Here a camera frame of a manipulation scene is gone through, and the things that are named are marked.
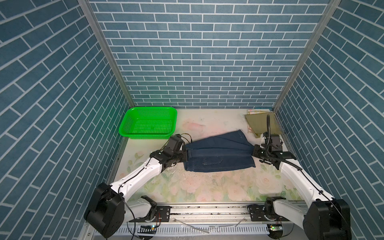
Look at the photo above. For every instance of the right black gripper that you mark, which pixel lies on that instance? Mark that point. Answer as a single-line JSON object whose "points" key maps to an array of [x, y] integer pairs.
{"points": [[255, 151]]}

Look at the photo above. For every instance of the green plastic basket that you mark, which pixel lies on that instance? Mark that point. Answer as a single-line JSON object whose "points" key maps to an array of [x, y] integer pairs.
{"points": [[149, 123]]}

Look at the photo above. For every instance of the white slotted cable duct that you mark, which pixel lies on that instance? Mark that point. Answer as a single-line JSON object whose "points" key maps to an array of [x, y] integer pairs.
{"points": [[182, 230]]}

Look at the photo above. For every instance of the aluminium corner post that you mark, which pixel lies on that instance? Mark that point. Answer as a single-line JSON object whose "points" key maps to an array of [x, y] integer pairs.
{"points": [[95, 26], [318, 30]]}

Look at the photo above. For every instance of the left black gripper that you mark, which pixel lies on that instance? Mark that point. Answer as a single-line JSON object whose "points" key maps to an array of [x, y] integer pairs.
{"points": [[185, 155]]}

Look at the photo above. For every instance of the olive khaki skirt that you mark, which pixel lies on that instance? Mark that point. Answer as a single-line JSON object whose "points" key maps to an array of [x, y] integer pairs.
{"points": [[258, 124]]}

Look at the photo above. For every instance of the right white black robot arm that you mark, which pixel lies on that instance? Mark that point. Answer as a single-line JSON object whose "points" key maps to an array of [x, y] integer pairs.
{"points": [[323, 217]]}

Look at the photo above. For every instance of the right aluminium corner post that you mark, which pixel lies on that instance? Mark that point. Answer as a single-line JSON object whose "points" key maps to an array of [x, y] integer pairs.
{"points": [[318, 30]]}

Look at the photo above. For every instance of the floral pastel skirt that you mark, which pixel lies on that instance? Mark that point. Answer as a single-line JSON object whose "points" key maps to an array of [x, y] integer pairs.
{"points": [[252, 112]]}

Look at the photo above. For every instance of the left aluminium corner post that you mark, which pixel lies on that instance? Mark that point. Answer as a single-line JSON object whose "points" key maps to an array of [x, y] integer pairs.
{"points": [[95, 26]]}

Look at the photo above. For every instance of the dark navy skirt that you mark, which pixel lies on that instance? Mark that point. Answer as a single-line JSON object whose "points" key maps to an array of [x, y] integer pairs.
{"points": [[227, 152]]}

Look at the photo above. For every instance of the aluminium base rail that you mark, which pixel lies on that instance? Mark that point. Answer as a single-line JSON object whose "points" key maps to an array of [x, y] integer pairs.
{"points": [[211, 212]]}

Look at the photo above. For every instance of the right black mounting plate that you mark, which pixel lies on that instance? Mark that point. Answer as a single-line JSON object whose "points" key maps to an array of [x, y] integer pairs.
{"points": [[261, 213]]}

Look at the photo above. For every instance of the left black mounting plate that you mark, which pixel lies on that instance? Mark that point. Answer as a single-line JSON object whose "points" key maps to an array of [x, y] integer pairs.
{"points": [[162, 212]]}

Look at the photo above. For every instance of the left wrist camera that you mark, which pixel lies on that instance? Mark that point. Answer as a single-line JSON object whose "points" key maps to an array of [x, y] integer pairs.
{"points": [[174, 143]]}

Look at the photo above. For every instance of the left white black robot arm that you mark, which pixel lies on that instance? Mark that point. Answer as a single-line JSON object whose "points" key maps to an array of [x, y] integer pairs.
{"points": [[109, 208]]}

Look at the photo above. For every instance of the black mounting plate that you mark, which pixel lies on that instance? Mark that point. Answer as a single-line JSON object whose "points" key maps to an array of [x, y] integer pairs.
{"points": [[162, 212], [261, 213]]}

